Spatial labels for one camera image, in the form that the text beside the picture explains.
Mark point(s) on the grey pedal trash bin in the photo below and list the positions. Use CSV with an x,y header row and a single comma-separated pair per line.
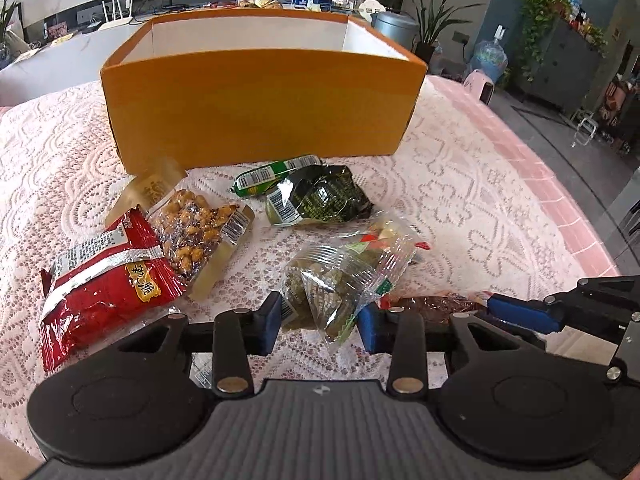
x,y
395,30

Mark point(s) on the green plant in vase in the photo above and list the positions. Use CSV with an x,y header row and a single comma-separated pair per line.
x,y
7,25

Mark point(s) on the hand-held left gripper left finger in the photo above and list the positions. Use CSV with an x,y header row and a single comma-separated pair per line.
x,y
270,322

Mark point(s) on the orange cardboard box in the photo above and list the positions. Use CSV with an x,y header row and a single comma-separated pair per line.
x,y
250,110

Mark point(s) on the blue water jug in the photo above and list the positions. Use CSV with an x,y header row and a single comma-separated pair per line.
x,y
491,57

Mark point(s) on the red snack packet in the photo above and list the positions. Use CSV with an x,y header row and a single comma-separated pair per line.
x,y
100,300

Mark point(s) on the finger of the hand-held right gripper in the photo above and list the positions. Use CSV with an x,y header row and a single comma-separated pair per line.
x,y
520,312

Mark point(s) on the small white step stool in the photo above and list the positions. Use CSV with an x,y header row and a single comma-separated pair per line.
x,y
586,130

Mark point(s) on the pink space heater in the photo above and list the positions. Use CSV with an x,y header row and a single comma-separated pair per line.
x,y
480,85

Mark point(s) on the clear peanut packet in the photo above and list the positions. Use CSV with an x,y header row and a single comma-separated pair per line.
x,y
190,230

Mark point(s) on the clear packet of green candies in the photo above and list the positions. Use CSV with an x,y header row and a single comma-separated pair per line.
x,y
325,285

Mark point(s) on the white router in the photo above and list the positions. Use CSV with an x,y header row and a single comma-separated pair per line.
x,y
117,22

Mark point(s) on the long-leaved potted plant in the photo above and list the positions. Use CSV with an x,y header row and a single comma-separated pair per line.
x,y
432,20

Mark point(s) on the dark green snack packet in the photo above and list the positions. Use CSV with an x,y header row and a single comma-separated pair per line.
x,y
320,195

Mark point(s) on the yellow snack bags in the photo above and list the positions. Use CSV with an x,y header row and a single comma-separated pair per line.
x,y
260,1

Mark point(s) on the grey cabinet with plants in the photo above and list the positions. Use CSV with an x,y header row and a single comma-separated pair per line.
x,y
540,5

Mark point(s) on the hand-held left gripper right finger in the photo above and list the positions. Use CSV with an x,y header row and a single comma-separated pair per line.
x,y
369,329

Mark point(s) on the brown dried meat packet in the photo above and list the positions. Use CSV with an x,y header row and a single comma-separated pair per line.
x,y
435,305

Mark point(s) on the green sausage stick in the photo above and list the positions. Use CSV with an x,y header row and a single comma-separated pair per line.
x,y
260,177

